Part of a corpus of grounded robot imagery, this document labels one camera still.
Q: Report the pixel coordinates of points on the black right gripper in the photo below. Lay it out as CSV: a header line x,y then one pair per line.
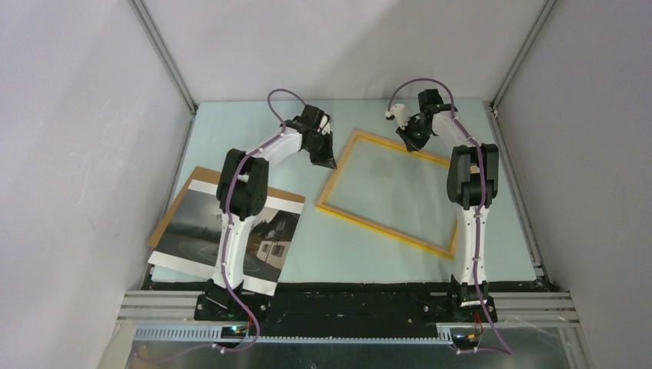
x,y
411,145

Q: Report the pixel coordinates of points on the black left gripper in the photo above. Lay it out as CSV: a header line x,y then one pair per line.
x,y
327,159

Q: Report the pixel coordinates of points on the yellow wooden picture frame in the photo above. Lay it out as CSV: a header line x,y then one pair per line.
x,y
381,186

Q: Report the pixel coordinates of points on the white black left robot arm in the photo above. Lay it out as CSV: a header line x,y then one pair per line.
x,y
243,191

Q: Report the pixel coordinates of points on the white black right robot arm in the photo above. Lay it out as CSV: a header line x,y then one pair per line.
x,y
471,186

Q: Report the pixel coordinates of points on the mountain landscape photo print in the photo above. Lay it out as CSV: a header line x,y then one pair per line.
x,y
188,240

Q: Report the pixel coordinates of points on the brown cardboard backing board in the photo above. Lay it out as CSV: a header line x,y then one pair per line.
x,y
211,178

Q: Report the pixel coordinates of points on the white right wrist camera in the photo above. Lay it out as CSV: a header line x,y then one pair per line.
x,y
400,114

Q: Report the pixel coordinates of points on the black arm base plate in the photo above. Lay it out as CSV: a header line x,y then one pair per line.
x,y
348,327

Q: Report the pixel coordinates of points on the aluminium corner post right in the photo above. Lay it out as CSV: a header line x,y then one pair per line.
x,y
522,53

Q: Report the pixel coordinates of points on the aluminium corner post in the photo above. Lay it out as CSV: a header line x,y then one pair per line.
x,y
158,43
522,53

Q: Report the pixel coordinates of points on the aluminium corner post left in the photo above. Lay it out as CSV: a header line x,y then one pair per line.
x,y
158,43

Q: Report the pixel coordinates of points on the aluminium front rail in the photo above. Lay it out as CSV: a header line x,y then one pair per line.
x,y
511,308

